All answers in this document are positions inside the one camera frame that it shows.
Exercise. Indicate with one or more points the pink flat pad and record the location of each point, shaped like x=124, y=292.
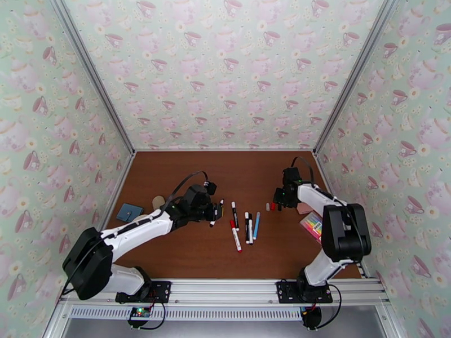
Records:
x=306, y=209

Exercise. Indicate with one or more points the red whiteboard marker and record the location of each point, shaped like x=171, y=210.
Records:
x=236, y=237

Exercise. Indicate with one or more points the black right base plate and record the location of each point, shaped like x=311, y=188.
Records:
x=287, y=291

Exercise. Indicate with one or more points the aluminium frame post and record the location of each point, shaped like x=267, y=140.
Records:
x=91, y=73
x=356, y=76

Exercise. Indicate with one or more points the white black marker pen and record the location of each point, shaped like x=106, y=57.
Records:
x=235, y=216
x=246, y=228
x=250, y=229

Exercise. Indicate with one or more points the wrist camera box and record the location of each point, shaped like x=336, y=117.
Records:
x=291, y=175
x=211, y=188

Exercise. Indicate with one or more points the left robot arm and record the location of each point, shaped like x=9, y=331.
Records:
x=141, y=228

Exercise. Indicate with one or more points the beige tape roll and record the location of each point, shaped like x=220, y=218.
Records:
x=142, y=218

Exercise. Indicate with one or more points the black whiteboard marker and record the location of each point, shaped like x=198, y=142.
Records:
x=212, y=223

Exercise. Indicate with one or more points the blue marker pen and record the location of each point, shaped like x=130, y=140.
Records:
x=256, y=226

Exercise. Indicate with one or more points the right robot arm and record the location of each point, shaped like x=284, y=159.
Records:
x=345, y=235

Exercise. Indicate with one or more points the aluminium mounting rail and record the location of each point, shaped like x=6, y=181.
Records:
x=225, y=289

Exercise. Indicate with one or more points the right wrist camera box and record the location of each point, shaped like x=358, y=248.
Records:
x=291, y=175

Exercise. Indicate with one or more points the tan oval insole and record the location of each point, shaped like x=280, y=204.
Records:
x=159, y=202

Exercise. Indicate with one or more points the pink highlighter pack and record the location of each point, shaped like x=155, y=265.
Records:
x=311, y=226

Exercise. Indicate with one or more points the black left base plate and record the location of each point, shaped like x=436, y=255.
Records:
x=158, y=290

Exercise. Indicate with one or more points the black round controller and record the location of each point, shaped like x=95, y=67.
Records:
x=311, y=317

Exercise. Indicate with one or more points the small circuit board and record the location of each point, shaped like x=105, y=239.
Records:
x=140, y=313

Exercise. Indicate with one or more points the blue wallet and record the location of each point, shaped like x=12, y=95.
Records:
x=128, y=212

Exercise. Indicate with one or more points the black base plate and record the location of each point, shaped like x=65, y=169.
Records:
x=158, y=290
x=287, y=291

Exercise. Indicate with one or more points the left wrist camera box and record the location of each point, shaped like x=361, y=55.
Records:
x=211, y=188

